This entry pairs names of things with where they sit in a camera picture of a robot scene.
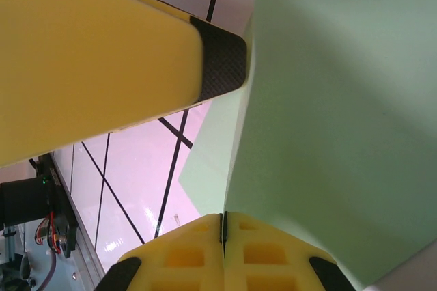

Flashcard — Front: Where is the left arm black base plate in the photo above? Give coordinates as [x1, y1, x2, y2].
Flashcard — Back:
[36, 154, 80, 260]

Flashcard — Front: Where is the light green paper sheet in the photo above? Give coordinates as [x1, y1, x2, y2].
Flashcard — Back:
[178, 0, 437, 288]

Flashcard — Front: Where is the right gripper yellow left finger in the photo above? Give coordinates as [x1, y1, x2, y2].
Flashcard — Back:
[98, 213, 225, 291]

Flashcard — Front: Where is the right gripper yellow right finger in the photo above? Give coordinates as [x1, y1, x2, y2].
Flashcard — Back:
[223, 211, 356, 291]

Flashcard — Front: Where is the aluminium mounting rail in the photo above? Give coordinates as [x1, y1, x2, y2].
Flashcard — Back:
[66, 188, 107, 291]

